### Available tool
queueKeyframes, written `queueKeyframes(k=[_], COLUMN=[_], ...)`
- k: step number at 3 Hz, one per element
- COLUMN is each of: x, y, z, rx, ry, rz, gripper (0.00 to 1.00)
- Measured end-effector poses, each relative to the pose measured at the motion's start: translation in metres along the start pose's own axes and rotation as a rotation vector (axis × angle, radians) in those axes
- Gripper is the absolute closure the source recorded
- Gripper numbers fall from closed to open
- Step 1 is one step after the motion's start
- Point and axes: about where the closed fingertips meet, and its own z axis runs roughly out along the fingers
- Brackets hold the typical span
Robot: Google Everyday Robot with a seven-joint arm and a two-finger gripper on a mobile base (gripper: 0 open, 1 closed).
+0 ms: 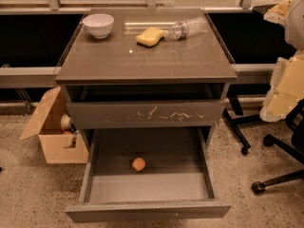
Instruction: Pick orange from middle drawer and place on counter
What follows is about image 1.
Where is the orange fruit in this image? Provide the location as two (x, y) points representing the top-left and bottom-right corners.
(132, 158), (146, 171)

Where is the scratched grey top drawer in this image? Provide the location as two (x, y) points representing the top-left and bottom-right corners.
(66, 101), (224, 129)

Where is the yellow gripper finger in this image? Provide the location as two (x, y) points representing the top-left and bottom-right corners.
(259, 50), (304, 123)
(263, 0), (294, 27)

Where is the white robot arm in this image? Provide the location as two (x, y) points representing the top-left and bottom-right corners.
(259, 0), (304, 123)

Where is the open grey middle drawer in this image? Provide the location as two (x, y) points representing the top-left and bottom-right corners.
(66, 126), (231, 222)

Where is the yellow sponge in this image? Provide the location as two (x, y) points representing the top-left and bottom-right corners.
(136, 27), (164, 47)

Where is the white ceramic bowl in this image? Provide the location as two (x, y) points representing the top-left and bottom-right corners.
(83, 13), (114, 39)

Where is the metal window railing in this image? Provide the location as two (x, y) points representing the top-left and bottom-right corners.
(0, 0), (304, 89)

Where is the tape roll in box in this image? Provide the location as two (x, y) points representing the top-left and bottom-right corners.
(60, 114), (72, 131)

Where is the grey drawer cabinet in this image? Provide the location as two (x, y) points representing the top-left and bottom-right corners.
(56, 9), (236, 143)

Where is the cardboard box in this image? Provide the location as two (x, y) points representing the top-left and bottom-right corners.
(20, 86), (88, 163)

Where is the clear plastic water bottle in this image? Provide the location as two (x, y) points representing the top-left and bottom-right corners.
(164, 16), (207, 40)

